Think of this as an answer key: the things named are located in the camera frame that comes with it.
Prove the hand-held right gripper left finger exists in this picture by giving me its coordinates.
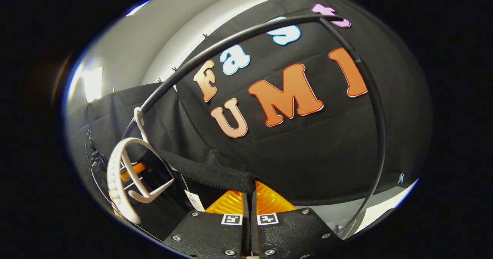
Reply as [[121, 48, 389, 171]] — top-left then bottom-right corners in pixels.
[[162, 190, 250, 257]]

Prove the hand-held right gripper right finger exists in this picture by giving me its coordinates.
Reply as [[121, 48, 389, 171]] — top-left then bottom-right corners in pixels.
[[250, 180, 343, 257]]

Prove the white plastic hanger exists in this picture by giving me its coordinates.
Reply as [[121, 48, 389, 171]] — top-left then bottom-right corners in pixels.
[[107, 107, 176, 225]]

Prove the black knit garment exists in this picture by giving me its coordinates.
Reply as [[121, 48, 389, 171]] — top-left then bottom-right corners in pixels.
[[127, 148, 257, 240]]

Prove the black metal clothes rack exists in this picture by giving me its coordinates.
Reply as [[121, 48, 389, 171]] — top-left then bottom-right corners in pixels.
[[122, 14, 387, 240]]

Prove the white paper hang tag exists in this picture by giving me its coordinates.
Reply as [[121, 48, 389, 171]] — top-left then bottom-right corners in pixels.
[[184, 190, 205, 212]]

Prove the ceiling light panel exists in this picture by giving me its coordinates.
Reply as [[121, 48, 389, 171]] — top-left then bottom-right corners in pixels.
[[125, 0, 153, 17], [83, 67, 104, 102]]

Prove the black backdrop cloth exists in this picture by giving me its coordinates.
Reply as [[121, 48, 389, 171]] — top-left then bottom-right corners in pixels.
[[65, 0, 432, 229]]

